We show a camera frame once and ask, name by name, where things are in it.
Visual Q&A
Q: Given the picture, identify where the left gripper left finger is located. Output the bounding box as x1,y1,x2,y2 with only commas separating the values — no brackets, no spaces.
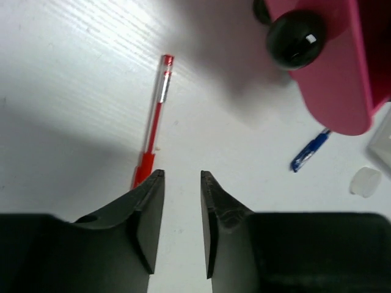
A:
1,170,165,292

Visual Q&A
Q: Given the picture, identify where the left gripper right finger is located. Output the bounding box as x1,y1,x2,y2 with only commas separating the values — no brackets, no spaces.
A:
200,171,390,292

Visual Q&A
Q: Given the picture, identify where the red gel pen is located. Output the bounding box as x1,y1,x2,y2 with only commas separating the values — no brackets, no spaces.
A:
131,54,175,189

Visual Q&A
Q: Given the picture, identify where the blue gel pen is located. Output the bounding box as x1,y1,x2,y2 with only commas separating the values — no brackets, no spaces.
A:
290,128,332,173

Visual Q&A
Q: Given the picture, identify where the clear tape roll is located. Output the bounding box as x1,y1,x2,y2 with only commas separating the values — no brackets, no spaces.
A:
349,167,382,198

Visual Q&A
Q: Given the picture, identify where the black pink drawer organizer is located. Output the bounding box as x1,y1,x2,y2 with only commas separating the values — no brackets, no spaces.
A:
253,1,390,136

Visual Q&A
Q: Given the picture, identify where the white file rack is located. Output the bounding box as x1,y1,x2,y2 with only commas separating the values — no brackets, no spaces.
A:
367,110,390,179

